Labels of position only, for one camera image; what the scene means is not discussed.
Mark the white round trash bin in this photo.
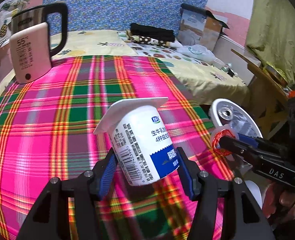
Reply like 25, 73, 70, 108
209, 99, 263, 139

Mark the white blue yogurt cup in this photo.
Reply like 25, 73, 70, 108
94, 97, 180, 186

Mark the red drink can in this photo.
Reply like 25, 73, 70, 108
218, 105, 233, 121

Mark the right hand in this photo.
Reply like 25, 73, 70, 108
262, 183, 295, 222

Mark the wooden round table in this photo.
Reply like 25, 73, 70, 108
231, 49, 288, 139

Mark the orange plastic bag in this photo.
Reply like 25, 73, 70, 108
288, 90, 295, 99

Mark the yellow pineapple bed sheet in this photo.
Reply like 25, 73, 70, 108
0, 29, 251, 108

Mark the metal pan on table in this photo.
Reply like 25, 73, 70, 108
263, 63, 288, 87

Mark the small bottle on bed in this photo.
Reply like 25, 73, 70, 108
221, 63, 238, 77

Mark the plaid pink green tablecloth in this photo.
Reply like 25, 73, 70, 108
0, 55, 234, 240

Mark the white plastic bag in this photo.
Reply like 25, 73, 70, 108
177, 44, 216, 63

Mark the green curtain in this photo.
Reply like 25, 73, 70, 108
246, 0, 295, 85

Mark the open cardboard box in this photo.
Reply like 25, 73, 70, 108
177, 3, 229, 51

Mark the black folded cloth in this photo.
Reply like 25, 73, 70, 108
130, 23, 175, 42

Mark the polka dot brown cloth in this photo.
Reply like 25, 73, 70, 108
126, 30, 183, 48

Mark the pink thermos box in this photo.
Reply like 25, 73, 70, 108
10, 22, 52, 84

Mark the blue floral mattress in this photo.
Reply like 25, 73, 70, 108
43, 0, 208, 32

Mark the black steel electric kettle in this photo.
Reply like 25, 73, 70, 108
11, 2, 68, 57

